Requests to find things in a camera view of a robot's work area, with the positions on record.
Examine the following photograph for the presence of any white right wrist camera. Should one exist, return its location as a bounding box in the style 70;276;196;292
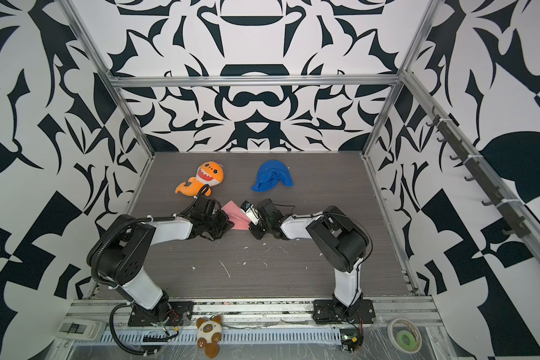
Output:
240;200;260;225

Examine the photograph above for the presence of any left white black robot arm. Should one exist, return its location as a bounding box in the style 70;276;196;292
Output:
86;197;234;325

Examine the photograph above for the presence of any blue cloth cap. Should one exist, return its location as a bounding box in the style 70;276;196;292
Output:
251;160;294;193

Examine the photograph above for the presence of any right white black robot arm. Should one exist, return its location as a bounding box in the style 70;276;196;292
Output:
240;199;375;326

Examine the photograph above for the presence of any pink paper sheet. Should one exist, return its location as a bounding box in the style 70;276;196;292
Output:
222;201;251;230

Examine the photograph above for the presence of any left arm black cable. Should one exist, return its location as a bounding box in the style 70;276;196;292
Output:
109;302;181;357

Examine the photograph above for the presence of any small electronics board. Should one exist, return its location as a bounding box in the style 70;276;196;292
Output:
340;328;364;353

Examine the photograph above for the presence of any white switch box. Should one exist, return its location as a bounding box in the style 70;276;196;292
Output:
56;317;107;341

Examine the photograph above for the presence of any brown white plush toy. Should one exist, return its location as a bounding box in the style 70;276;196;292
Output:
196;314;222;359

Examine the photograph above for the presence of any black hook rail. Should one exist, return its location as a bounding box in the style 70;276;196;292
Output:
427;106;532;239

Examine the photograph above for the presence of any orange shark plush toy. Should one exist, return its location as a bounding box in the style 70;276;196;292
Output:
175;161;224;197

